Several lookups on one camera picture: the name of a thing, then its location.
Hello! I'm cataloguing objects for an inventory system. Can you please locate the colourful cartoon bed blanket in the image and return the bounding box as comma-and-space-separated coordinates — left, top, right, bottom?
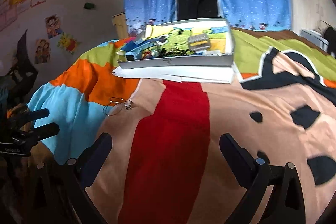
7, 25, 336, 224

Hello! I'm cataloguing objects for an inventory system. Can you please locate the family cartoon poster lower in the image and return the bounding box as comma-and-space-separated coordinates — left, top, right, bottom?
34, 39, 51, 64

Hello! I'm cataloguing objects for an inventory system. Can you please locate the row of wall drawings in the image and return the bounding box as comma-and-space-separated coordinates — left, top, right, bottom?
0, 0, 46, 31

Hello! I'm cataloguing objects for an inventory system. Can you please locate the wooden board by curtain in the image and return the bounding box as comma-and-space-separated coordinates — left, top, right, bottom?
112, 12, 129, 39

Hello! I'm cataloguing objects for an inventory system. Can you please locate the yellow bear wall sticker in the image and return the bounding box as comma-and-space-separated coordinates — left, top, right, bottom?
57, 32, 81, 55

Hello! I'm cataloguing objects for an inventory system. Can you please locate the green wall hook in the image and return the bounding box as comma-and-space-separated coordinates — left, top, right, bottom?
83, 2, 96, 10

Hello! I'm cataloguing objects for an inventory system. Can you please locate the cartoon character poster upper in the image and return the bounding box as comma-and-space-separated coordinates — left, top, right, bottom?
45, 14, 63, 39

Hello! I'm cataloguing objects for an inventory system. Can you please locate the white box with frog drawing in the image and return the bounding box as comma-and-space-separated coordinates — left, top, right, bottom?
112, 18, 235, 84

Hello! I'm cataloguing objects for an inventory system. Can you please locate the grey yellow small case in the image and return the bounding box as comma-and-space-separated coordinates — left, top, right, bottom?
188, 34, 211, 52

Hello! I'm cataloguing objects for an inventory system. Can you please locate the white side cabinet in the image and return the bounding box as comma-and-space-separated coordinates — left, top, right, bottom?
300, 29, 329, 52

